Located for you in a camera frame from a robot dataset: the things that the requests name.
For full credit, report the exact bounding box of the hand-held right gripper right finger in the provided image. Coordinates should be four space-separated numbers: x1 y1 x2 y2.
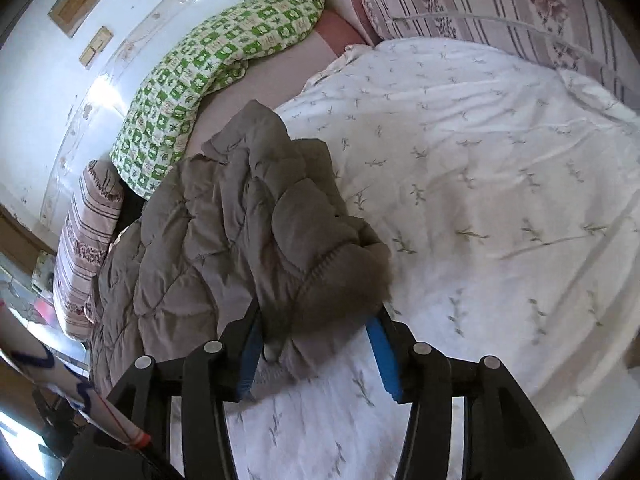
365 305 576 480

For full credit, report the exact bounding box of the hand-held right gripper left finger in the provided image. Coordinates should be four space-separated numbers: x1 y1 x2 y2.
106 300 264 480

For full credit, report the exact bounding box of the grey quilted puffer jacket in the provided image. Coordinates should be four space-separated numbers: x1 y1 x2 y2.
87 100 393 396

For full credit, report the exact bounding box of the white leaf-print duvet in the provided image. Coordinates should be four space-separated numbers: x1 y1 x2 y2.
165 37 640 480

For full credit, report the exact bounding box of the striped floral pillow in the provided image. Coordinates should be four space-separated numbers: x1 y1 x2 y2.
52 160 126 343

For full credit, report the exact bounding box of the green checked quilt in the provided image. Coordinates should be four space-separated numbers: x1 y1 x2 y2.
110 0 326 198

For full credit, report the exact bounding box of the pink bed sheet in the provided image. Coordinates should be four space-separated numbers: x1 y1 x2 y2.
175 10 373 171

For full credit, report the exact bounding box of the striped floral zippered cushion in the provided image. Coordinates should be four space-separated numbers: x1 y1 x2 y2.
355 0 636 111

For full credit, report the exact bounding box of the beige wall switch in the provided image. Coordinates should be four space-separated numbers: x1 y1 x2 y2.
80 26 114 68

